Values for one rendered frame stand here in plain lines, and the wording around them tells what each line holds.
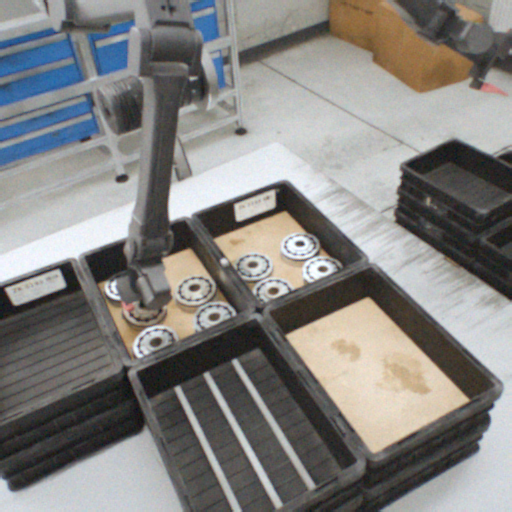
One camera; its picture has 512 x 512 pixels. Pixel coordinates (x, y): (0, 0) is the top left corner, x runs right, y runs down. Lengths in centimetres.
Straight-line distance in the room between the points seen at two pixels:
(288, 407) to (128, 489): 38
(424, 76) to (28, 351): 321
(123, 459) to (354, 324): 59
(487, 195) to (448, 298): 82
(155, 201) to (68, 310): 51
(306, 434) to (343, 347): 23
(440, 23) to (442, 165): 115
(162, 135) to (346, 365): 62
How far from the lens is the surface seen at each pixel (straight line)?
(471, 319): 154
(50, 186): 327
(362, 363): 124
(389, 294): 129
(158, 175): 102
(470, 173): 243
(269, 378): 122
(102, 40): 310
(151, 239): 110
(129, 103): 208
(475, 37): 133
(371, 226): 177
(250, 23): 455
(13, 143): 313
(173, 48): 94
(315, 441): 114
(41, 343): 142
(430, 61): 401
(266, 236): 153
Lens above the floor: 182
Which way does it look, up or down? 43 degrees down
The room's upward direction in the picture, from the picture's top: 6 degrees counter-clockwise
